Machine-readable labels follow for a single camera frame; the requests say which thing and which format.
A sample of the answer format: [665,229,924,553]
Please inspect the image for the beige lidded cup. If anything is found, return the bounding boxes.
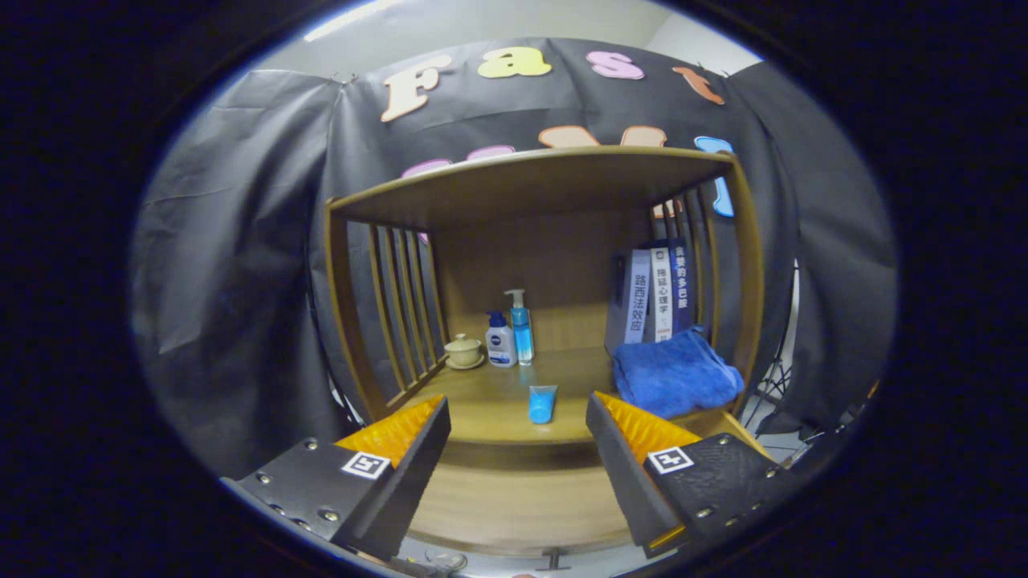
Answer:
[443,333,486,371]

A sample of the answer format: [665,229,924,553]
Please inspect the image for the white bottle with blue cap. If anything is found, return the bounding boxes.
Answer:
[485,311,519,368]

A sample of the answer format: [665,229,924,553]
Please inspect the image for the white book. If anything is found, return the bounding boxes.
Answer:
[647,245,674,342]

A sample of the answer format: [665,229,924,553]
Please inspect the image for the orange and black clamp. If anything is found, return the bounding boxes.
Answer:
[819,379,882,438]

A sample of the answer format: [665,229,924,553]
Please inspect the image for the wooden cabinet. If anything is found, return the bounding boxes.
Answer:
[324,144,765,559]

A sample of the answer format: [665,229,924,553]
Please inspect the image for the blue pump bottle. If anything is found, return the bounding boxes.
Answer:
[504,289,536,366]

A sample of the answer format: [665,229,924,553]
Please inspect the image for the dark blue book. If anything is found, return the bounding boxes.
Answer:
[668,238,691,334]

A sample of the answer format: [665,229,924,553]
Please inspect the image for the blue towel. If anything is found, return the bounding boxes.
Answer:
[612,325,745,420]

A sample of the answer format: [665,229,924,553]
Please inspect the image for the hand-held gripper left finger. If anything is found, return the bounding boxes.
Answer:
[221,393,452,563]

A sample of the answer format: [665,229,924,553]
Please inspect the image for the grey book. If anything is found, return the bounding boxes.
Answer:
[604,249,653,350]

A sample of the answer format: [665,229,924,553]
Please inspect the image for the wooden countertop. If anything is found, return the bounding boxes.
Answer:
[390,345,752,446]

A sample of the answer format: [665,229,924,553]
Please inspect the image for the black light stand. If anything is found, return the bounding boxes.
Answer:
[331,377,362,425]
[743,353,792,434]

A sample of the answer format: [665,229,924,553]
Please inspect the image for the black backdrop cloth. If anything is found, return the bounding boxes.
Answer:
[133,36,899,482]

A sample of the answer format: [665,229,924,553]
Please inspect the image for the wooden drawer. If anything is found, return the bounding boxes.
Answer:
[406,409,772,572]

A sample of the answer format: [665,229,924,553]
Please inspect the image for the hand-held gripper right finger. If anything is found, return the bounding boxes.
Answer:
[585,391,804,560]

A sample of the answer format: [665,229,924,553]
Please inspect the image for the blue and white tube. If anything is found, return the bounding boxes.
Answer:
[528,385,558,425]

